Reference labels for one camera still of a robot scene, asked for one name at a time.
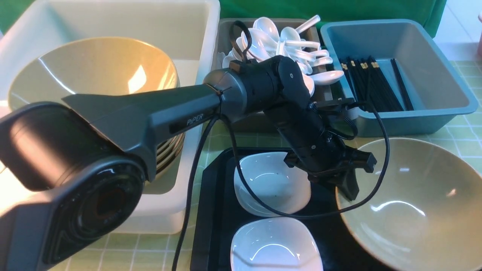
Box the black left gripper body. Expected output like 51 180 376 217
264 99 377 181

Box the top tan stacked bowl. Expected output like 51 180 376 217
8 37 180 110

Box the bundle of black chopsticks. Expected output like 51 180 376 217
339 56 414 113

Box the large white plastic tub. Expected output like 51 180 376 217
0 0 220 234

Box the black serving tray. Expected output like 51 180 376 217
190 148 390 271

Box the white square dish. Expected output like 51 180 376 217
230 217 324 271
239 152 311 214

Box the grey spoon bin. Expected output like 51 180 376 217
212 18 333 133

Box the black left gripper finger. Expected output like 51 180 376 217
337 169 360 202

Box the pile of white spoons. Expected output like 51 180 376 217
219 14 344 96

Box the blue chopstick bin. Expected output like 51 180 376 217
320 19 479 136

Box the tan noodle bowl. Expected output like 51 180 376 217
341 138 482 271

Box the green backdrop cloth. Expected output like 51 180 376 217
0 0 447 38

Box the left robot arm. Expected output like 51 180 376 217
1 55 377 271

